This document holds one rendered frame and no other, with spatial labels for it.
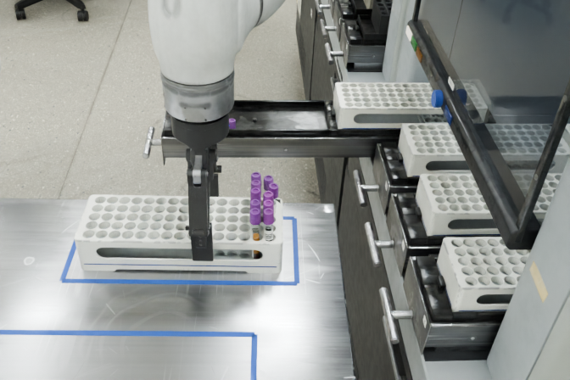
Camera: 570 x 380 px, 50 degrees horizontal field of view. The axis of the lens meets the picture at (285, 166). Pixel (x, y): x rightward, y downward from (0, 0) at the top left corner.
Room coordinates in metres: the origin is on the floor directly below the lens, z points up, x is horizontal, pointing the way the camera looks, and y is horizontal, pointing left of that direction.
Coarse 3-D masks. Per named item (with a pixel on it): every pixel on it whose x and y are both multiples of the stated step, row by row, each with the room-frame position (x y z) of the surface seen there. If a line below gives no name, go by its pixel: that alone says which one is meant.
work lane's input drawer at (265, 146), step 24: (168, 120) 1.01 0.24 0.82; (240, 120) 1.04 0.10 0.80; (264, 120) 1.04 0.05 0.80; (288, 120) 1.05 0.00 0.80; (312, 120) 1.05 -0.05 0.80; (168, 144) 0.96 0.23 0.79; (240, 144) 0.98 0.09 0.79; (264, 144) 0.98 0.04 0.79; (288, 144) 0.98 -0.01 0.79; (312, 144) 0.99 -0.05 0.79; (336, 144) 0.99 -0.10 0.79; (360, 144) 1.00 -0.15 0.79
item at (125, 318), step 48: (0, 240) 0.66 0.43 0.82; (48, 240) 0.66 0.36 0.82; (288, 240) 0.68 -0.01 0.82; (336, 240) 0.69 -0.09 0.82; (0, 288) 0.56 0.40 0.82; (48, 288) 0.57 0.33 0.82; (96, 288) 0.57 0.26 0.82; (144, 288) 0.57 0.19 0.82; (192, 288) 0.58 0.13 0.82; (240, 288) 0.58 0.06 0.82; (288, 288) 0.59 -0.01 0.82; (336, 288) 0.59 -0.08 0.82; (0, 336) 0.48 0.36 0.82; (48, 336) 0.49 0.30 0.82; (96, 336) 0.49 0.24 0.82; (144, 336) 0.49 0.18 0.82; (192, 336) 0.50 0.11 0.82; (240, 336) 0.50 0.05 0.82; (288, 336) 0.50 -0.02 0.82; (336, 336) 0.51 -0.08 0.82
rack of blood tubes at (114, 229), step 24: (96, 216) 0.66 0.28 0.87; (120, 216) 0.66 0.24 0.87; (144, 216) 0.66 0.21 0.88; (168, 216) 0.66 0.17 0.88; (216, 216) 0.67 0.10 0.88; (240, 216) 0.67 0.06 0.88; (96, 240) 0.60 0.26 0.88; (120, 240) 0.61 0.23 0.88; (144, 240) 0.61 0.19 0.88; (168, 240) 0.61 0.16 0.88; (216, 240) 0.62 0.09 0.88; (240, 240) 0.62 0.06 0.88; (264, 240) 0.62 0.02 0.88; (144, 264) 0.61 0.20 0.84; (168, 264) 0.61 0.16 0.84; (192, 264) 0.61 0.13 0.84; (216, 264) 0.61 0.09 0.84; (240, 264) 0.61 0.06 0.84; (264, 264) 0.61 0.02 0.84
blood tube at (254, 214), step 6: (252, 210) 0.62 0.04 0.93; (258, 210) 0.62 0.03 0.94; (252, 216) 0.62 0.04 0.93; (258, 216) 0.62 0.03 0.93; (252, 222) 0.62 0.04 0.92; (258, 222) 0.62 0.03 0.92; (252, 228) 0.62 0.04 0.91; (258, 228) 0.62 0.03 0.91; (252, 234) 0.62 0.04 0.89; (258, 234) 0.62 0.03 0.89; (258, 240) 0.62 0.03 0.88; (252, 252) 0.62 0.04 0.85; (258, 252) 0.62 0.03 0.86; (258, 258) 0.62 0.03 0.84
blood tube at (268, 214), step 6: (264, 210) 0.62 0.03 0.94; (270, 210) 0.63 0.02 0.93; (264, 216) 0.62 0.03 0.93; (270, 216) 0.62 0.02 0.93; (264, 222) 0.62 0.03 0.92; (270, 222) 0.62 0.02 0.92; (264, 228) 0.62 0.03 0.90; (270, 228) 0.62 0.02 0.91; (264, 234) 0.62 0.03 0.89; (270, 234) 0.62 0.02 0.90; (270, 240) 0.62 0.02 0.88
